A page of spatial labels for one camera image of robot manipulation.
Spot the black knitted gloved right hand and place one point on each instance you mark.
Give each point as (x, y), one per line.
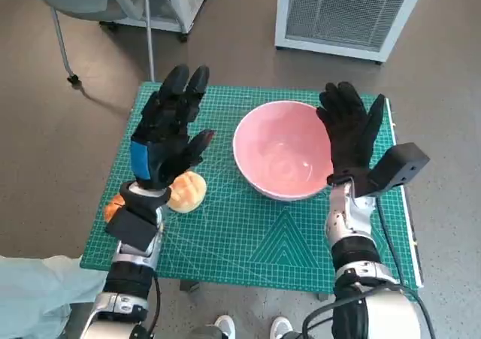
(349, 136)

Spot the white shoe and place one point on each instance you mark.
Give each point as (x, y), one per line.
(225, 325)
(281, 327)

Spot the pink bowl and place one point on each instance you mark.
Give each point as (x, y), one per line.
(270, 147)

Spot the long striped toy bread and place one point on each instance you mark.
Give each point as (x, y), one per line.
(112, 209)

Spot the white wheeled cage cabinet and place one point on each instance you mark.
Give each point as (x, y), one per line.
(180, 0)

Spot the small white table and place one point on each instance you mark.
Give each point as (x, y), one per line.
(189, 286)

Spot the thin metal pole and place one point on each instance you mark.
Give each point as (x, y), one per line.
(149, 34)

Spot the bare black left hand blue tape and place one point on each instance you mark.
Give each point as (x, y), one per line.
(165, 128)

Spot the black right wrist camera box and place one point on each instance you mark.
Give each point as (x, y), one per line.
(398, 164)

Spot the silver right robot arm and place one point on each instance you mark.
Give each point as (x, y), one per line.
(353, 249)

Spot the round toy bread bun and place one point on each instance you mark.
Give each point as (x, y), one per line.
(189, 192)

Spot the white mesh-front cabinet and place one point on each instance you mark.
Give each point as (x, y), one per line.
(338, 12)

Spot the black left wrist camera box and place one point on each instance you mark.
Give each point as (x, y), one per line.
(129, 228)

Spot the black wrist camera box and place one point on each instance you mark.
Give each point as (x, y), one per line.
(129, 228)
(398, 164)

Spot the green cutting mat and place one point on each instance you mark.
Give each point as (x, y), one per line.
(233, 241)

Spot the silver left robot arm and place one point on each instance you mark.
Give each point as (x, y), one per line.
(127, 279)

